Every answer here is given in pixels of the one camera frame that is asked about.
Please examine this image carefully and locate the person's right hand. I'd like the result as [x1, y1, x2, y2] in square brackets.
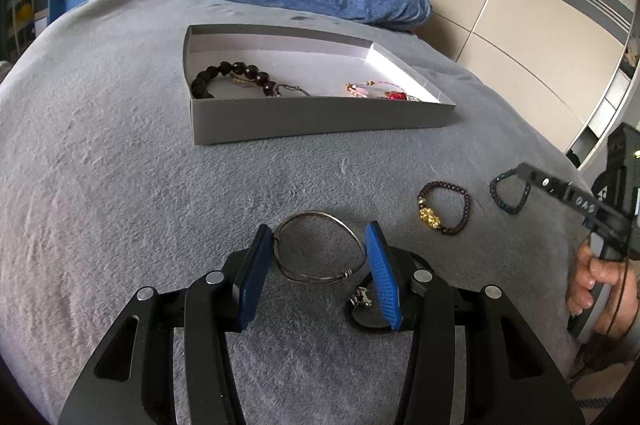
[566, 239, 640, 338]

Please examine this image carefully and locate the silver wire bangle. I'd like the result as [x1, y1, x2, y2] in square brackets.
[272, 211, 368, 286]

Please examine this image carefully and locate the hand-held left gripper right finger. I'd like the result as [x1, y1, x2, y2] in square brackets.
[364, 221, 586, 425]

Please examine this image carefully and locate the pink braided bracelet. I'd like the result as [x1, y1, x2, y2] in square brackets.
[343, 80, 388, 101]

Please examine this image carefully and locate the large black bead bracelet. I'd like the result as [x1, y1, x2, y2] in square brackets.
[190, 60, 279, 100]

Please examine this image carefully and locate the beige wardrobe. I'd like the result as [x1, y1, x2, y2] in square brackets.
[410, 0, 638, 156]

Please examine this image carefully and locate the dark bead gold charm bracelet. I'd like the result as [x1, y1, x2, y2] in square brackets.
[416, 180, 472, 236]

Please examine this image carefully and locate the grey cord bracelet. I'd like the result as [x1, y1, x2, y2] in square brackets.
[274, 82, 311, 98]

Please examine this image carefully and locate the grey cardboard box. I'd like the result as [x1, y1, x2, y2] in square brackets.
[182, 24, 457, 147]

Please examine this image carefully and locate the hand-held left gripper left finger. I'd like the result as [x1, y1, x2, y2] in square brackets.
[57, 225, 275, 425]

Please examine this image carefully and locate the red bead bracelet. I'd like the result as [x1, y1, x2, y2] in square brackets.
[384, 90, 426, 103]

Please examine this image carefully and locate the person's right forearm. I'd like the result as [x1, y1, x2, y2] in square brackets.
[570, 322, 640, 406]

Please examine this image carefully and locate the white open shelf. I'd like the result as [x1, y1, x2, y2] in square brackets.
[565, 20, 640, 171]

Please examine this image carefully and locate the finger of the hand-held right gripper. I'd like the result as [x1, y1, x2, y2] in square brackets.
[517, 161, 632, 237]

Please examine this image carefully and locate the dark blue bead bracelet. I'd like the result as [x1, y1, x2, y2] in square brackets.
[489, 169, 532, 215]

